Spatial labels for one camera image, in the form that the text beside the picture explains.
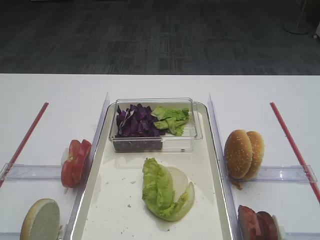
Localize green lettuce leaf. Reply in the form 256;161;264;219
142;158;195;222

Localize green lettuce in container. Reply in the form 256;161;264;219
151;106;190;136

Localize inner tomato slice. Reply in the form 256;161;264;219
72;139;92;184

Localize tomato slice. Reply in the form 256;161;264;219
61;139;81;188
72;139;92;184

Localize white pusher behind tomato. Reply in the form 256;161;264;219
61;147;69;166

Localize outer tomato slice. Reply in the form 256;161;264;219
61;139;81;188

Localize front meat patty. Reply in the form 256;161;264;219
238;205;261;240

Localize meat patty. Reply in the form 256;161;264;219
238;205;261;240
256;211;278;240

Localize rear meat patty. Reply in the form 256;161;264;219
256;211;278;240

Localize white pusher behind patties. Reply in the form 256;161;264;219
272;215;287;240

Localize clear plastic container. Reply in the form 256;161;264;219
108;97;203;153

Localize purple cabbage pieces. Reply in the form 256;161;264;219
115;103;166;138

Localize bun bottom on tray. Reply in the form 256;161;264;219
166;166;189;202

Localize front sesame bun top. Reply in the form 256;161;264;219
224;129;253;179

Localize sesame bun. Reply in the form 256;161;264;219
242;131;265;181
224;129;253;179

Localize white metal tray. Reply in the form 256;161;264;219
72;103;233;240

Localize rear sesame bun top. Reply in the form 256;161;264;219
242;131;265;181

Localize right red rod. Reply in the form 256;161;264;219
270;102;320;202

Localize red rod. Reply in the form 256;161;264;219
270;102;320;202
0;102;49;187

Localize left red rod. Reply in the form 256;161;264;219
0;102;49;187

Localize upper right clear track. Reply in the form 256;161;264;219
251;165;318;184

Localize clear track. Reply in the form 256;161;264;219
285;232;320;240
0;163;62;181
251;165;318;184
0;232;20;240

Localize upper left clear track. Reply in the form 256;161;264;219
0;163;62;181

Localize upright bun half left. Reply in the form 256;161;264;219
19;198;60;240

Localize lower right clear track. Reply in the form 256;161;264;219
285;232;320;240

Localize lower left clear track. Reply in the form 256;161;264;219
0;232;20;240

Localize right long clear rail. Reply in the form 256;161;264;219
207;94;243;240

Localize long clear rail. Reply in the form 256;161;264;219
207;94;243;240
60;92;110;240

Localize left long clear rail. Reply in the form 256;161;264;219
60;92;110;240

